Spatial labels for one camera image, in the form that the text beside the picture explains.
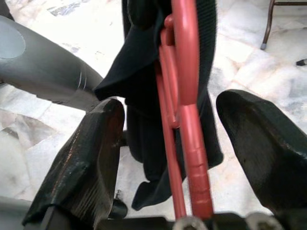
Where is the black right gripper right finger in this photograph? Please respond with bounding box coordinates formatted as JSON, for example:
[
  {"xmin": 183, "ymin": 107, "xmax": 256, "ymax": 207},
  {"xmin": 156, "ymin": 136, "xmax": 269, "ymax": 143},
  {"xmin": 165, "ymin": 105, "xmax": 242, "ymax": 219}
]
[{"xmin": 215, "ymin": 89, "xmax": 307, "ymax": 216}]

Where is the black ribbed knit garment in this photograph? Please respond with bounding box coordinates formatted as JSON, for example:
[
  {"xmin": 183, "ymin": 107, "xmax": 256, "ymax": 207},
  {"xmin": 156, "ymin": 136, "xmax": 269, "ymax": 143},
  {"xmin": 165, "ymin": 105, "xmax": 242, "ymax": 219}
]
[{"xmin": 94, "ymin": 0, "xmax": 224, "ymax": 212}]

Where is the red plastic hanger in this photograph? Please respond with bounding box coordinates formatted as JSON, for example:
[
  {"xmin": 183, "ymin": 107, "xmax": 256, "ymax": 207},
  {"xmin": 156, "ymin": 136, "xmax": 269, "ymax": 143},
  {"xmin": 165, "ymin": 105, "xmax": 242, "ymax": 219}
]
[{"xmin": 155, "ymin": 0, "xmax": 216, "ymax": 222}]

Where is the marble top table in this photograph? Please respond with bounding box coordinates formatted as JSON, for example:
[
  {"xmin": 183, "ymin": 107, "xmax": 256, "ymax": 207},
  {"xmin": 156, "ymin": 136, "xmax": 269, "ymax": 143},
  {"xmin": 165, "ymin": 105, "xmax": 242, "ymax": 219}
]
[{"xmin": 260, "ymin": 0, "xmax": 307, "ymax": 50}]

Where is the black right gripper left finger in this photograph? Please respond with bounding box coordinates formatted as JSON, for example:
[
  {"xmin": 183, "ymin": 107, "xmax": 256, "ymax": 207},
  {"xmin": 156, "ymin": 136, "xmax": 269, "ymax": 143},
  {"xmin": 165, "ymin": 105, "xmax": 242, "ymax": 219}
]
[{"xmin": 23, "ymin": 98, "xmax": 125, "ymax": 230}]

